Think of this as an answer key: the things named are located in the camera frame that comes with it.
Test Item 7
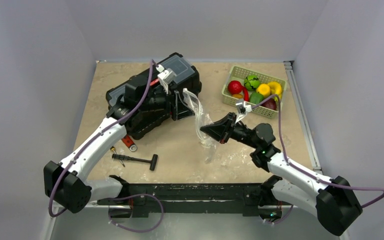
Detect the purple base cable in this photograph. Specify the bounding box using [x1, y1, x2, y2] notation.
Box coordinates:
[108, 193, 164, 233]

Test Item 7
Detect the yellow toy banana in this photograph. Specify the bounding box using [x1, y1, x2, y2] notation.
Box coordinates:
[267, 81, 283, 100]

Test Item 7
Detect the red adjustable wrench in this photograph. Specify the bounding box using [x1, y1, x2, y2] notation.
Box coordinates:
[121, 135, 138, 152]

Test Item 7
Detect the black rubber mallet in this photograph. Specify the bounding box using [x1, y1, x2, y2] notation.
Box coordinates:
[119, 154, 159, 171]

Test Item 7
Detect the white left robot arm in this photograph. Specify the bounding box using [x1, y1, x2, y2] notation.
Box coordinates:
[43, 88, 149, 218]

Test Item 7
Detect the red toy apple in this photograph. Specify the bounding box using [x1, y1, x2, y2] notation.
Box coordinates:
[227, 80, 243, 95]

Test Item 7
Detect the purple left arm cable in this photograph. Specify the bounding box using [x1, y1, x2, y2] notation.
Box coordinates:
[48, 59, 161, 218]

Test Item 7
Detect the yellow toy lemon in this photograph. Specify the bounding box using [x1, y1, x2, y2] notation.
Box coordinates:
[256, 83, 271, 98]

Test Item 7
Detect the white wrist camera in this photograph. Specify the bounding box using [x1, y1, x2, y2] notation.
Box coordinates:
[235, 98, 253, 124]
[156, 64, 177, 95]

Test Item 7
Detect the dark red toy fruit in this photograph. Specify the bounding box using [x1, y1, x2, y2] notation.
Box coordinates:
[262, 98, 278, 111]

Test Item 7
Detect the red toy chili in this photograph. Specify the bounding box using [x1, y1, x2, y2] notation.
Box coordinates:
[242, 86, 249, 102]

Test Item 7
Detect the yellow black screwdriver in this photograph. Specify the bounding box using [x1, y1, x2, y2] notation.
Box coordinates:
[110, 146, 126, 168]

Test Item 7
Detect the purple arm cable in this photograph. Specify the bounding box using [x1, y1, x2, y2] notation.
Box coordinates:
[48, 59, 161, 218]
[249, 94, 384, 210]

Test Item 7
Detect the green plastic basket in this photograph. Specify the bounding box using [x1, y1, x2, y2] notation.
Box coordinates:
[221, 65, 288, 107]

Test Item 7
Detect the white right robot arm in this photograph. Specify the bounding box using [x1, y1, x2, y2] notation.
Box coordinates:
[199, 112, 363, 236]

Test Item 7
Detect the green toy ball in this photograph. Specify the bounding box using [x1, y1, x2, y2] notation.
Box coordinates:
[243, 75, 261, 91]

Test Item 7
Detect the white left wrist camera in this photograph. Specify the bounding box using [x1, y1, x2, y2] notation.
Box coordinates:
[156, 64, 177, 95]

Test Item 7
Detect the clear zip top bag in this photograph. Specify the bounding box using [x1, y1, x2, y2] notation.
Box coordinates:
[182, 88, 219, 164]

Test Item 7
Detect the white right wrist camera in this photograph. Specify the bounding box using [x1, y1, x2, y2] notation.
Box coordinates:
[235, 98, 253, 124]

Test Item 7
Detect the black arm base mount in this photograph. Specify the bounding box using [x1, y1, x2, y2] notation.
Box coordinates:
[97, 175, 282, 220]

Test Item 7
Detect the green toy pepper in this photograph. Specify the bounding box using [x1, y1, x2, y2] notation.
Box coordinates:
[249, 92, 265, 105]

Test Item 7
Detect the black plastic toolbox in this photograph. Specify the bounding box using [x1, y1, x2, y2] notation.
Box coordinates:
[105, 52, 202, 140]

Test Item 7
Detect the orange toy fruit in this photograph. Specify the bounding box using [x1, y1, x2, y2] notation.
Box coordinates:
[232, 93, 244, 99]

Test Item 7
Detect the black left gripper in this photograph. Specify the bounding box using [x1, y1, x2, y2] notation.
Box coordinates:
[138, 81, 195, 120]

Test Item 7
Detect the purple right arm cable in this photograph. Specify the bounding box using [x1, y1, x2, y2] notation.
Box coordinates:
[249, 94, 384, 210]

